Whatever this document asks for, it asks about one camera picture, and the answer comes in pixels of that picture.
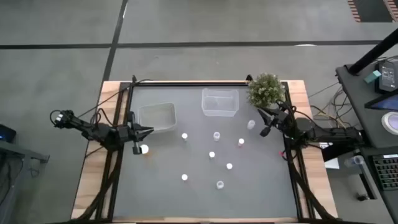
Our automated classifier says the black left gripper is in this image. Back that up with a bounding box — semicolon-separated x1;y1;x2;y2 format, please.
117;111;155;156

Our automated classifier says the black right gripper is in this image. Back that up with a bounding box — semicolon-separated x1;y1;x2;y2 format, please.
257;104;295;138

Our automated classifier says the white opaque plastic bin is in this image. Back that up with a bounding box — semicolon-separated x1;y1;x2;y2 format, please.
137;101;177;134

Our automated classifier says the clear plastic bin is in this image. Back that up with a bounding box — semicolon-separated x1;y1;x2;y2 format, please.
201;88;240;118

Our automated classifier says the potted green plant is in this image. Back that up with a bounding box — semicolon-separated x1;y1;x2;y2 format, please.
247;73;286;109

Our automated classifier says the grey table mat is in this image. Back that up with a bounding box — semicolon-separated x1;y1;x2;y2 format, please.
112;85;299;219

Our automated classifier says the white paper sheet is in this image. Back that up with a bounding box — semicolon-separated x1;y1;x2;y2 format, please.
325;157;340;170

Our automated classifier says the dark grey side desk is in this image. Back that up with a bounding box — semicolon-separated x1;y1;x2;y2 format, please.
335;60;398;224

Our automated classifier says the clear plastic water bottle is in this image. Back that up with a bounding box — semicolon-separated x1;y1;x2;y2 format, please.
343;154;365;168

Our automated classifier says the small teal box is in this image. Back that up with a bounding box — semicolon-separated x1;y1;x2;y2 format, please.
364;70;382;84

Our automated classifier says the tablet screen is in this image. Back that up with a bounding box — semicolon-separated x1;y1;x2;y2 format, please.
364;93;398;111

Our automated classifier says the black monitor pole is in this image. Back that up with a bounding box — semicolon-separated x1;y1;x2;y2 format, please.
347;27;398;75

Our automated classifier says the round white device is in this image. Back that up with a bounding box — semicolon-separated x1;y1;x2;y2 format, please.
381;111;398;135

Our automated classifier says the grey metal cart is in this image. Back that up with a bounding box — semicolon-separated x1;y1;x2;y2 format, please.
0;139;50;224

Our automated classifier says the black power adapter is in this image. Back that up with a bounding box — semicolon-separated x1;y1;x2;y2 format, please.
374;60;398;94

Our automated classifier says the backlit black keyboard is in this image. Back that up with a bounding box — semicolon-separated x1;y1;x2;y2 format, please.
369;154;398;191

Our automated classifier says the black device with blue light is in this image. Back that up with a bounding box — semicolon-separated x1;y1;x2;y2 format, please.
0;123;17;144

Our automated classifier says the dark floor mat red border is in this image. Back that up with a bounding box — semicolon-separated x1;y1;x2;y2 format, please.
346;0;398;23

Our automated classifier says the black metal table frame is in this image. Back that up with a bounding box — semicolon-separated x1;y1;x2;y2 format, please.
70;74;340;224

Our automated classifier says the floor cable bundle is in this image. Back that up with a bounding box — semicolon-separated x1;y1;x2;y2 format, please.
307;81;361;130

